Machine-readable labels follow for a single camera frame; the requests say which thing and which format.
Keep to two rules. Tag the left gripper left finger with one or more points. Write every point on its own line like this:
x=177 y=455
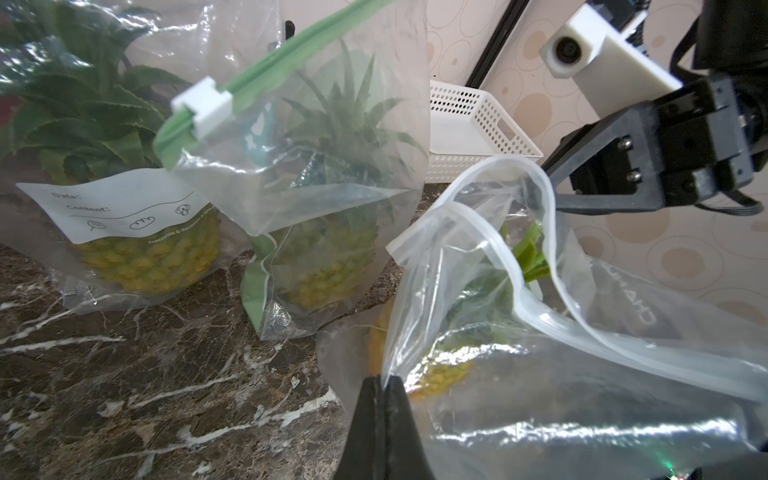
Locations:
x=363 y=456

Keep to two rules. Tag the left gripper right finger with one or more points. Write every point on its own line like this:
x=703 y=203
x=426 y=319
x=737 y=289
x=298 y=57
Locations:
x=404 y=456

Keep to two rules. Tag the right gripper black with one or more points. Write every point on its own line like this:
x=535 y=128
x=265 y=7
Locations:
x=706 y=139

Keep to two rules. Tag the clear zip-top bag blue slider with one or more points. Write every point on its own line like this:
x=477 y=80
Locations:
x=605 y=375

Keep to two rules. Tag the yellow pineapple green crown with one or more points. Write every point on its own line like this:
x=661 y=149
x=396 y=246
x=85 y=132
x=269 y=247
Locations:
x=479 y=317

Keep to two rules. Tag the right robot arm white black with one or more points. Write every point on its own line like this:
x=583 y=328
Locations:
x=728 y=37

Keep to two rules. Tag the green-zip bag with pineapple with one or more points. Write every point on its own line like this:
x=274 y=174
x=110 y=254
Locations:
x=319 y=153

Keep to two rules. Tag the blue-zip bag with pineapple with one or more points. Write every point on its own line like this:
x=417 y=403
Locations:
x=85 y=88

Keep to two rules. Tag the white perforated plastic basket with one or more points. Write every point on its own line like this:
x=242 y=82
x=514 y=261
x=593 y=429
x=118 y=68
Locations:
x=468 y=125

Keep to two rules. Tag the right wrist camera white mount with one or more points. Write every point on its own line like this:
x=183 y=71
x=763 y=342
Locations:
x=610 y=72

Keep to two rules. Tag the right black frame post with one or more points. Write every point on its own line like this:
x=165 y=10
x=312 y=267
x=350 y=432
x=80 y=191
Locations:
x=509 y=19

